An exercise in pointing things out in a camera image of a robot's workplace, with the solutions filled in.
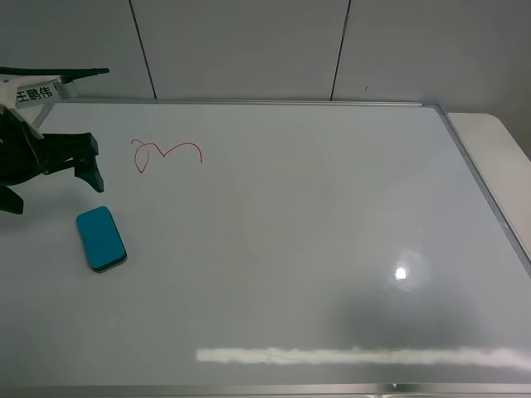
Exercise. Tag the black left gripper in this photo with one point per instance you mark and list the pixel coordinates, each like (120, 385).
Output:
(24, 157)

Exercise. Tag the teal whiteboard eraser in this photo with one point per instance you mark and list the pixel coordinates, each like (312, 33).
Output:
(102, 243)

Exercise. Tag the red marker scribble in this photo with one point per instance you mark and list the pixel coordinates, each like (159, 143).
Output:
(141, 145)

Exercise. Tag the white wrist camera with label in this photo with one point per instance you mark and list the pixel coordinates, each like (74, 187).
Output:
(30, 97)

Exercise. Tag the white whiteboard with aluminium frame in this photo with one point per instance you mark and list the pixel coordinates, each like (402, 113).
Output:
(320, 249)

